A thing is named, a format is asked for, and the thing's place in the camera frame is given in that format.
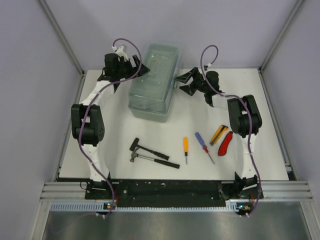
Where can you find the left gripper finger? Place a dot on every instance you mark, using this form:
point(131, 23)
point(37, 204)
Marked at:
point(136, 60)
point(143, 70)

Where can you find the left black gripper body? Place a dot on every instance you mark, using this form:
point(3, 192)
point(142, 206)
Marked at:
point(126, 69)

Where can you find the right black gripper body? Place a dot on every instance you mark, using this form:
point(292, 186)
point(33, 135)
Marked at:
point(198, 85)

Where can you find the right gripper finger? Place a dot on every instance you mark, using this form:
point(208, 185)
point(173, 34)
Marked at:
point(184, 78)
point(188, 90)

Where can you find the green clear-lid tool box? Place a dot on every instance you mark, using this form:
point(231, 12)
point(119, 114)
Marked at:
point(150, 95)

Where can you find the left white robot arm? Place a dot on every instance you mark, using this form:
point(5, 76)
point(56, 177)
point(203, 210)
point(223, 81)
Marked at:
point(87, 125)

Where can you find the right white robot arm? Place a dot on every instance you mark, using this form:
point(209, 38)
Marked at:
point(244, 120)

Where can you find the blue red screwdriver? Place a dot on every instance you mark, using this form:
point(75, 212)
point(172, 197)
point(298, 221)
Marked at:
point(203, 145)

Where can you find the yellow black utility knife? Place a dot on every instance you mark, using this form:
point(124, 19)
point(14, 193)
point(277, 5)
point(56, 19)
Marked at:
point(218, 134)

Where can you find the red black utility knife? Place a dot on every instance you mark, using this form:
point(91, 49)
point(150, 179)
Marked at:
point(222, 151)

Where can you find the black mallet hammer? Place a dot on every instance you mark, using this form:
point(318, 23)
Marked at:
point(135, 144)

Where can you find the steel claw hammer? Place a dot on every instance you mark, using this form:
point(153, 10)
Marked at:
point(135, 155)

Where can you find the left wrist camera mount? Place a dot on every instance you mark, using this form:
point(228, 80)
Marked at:
point(121, 51)

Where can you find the orange handle screwdriver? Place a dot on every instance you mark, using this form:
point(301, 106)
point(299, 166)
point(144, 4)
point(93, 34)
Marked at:
point(185, 149)

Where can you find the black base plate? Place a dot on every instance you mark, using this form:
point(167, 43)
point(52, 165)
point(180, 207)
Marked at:
point(160, 193)

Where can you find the grey slotted cable duct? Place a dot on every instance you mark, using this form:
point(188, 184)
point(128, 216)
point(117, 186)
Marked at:
point(105, 207)

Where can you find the aluminium frame rail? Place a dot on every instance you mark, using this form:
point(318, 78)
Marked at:
point(276, 191)

